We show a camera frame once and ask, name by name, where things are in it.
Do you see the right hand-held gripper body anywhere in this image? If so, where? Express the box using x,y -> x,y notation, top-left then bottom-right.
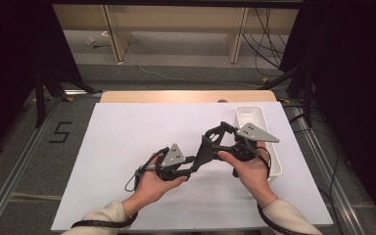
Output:
230,121 -> 280,163

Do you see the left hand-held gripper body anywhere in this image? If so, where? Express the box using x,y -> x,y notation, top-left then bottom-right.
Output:
156,142 -> 196,182

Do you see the white plastic bin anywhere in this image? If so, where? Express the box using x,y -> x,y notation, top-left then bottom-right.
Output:
234,105 -> 283,181

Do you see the person's right hand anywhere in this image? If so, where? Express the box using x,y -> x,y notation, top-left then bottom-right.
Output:
217,141 -> 279,209

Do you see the person's left hand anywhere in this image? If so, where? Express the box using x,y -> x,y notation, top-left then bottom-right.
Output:
121,154 -> 189,215

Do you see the white table mat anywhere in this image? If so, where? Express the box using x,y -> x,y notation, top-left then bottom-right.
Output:
50,101 -> 335,233

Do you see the black metal stand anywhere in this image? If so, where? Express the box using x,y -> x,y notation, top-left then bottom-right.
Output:
33,63 -> 103,129
258,60 -> 315,129

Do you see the dark curtain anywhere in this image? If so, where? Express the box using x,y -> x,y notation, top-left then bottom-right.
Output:
278,0 -> 376,226
0,0 -> 83,163

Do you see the light wooden bench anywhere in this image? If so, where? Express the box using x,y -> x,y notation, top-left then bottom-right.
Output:
52,3 -> 300,65

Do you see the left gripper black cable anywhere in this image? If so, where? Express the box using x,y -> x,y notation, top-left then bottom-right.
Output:
70,147 -> 171,229

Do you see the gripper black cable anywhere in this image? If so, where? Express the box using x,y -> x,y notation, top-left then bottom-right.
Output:
70,147 -> 171,229
256,146 -> 307,235

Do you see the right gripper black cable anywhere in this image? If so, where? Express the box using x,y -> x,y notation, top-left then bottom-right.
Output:
256,146 -> 307,235

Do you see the black floor cable bundle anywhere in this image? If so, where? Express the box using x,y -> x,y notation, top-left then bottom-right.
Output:
242,7 -> 289,78

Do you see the aluminium floor rail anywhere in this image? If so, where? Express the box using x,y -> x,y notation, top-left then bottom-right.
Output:
290,103 -> 364,235
0,97 -> 64,235

